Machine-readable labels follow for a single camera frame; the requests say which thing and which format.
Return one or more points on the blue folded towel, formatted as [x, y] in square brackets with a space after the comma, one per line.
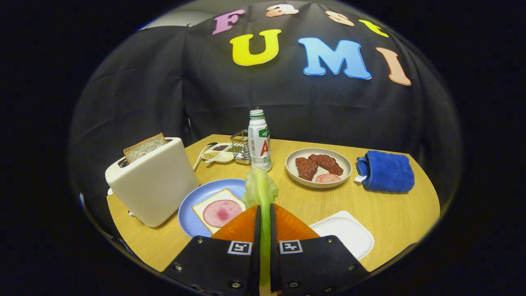
[388, 172]

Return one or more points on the white drink bottle green cap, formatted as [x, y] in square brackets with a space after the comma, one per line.
[259, 148]

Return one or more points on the black backdrop cloth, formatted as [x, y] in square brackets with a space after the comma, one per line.
[135, 102]

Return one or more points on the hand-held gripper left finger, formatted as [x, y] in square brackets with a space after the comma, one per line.
[255, 263]

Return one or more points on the white square plate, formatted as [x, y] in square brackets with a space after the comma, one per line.
[345, 232]

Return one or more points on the blue round plate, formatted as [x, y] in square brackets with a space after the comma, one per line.
[193, 201]

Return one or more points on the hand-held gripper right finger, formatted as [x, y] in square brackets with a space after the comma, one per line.
[274, 267]

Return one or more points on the small pink ham slice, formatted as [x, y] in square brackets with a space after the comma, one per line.
[328, 178]

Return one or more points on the dark red meat piece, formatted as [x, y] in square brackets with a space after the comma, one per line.
[326, 162]
[306, 168]

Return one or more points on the white bread slice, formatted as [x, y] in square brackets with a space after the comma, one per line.
[199, 211]

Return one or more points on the beige round plate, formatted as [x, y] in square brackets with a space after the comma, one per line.
[341, 162]

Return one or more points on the large pink ham slice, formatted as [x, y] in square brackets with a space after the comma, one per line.
[222, 213]

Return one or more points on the white spoon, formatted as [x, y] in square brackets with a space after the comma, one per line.
[201, 155]

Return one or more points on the toasted bread slice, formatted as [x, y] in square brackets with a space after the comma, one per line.
[144, 148]

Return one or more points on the green lettuce leaf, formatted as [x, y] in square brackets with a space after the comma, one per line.
[261, 189]

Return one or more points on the cream toaster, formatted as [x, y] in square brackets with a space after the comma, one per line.
[156, 189]

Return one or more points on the white condiment dish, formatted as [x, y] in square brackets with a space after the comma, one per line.
[224, 157]

